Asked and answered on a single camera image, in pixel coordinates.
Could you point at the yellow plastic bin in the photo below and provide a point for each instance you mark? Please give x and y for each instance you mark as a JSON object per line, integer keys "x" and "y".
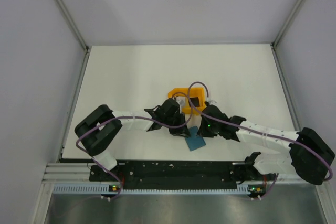
{"x": 182, "y": 94}

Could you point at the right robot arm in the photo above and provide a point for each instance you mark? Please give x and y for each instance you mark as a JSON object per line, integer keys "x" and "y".
{"x": 303, "y": 153}

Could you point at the right aluminium frame post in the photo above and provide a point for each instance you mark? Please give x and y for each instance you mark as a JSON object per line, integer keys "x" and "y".
{"x": 288, "y": 22}

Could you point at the aluminium frame rail front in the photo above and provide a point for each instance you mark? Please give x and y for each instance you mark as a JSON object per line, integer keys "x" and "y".
{"x": 67, "y": 173}

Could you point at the left aluminium frame post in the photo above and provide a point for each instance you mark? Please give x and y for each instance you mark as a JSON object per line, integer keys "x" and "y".
{"x": 71, "y": 24}

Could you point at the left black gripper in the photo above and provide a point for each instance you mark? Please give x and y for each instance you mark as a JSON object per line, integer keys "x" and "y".
{"x": 182, "y": 132}

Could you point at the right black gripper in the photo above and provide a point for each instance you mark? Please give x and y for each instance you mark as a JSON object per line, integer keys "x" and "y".
{"x": 202, "y": 131}

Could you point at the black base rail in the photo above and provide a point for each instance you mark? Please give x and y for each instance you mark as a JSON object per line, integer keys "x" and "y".
{"x": 176, "y": 175}

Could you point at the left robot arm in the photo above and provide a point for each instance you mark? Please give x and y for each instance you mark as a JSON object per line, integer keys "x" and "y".
{"x": 97, "y": 131}

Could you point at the aluminium frame post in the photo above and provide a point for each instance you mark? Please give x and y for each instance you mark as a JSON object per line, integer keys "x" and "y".
{"x": 288, "y": 22}
{"x": 71, "y": 24}

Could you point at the blue leather card holder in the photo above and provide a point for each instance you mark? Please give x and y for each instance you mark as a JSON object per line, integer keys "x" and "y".
{"x": 195, "y": 141}

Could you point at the white cable duct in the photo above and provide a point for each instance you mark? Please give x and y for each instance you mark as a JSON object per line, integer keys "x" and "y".
{"x": 105, "y": 189}

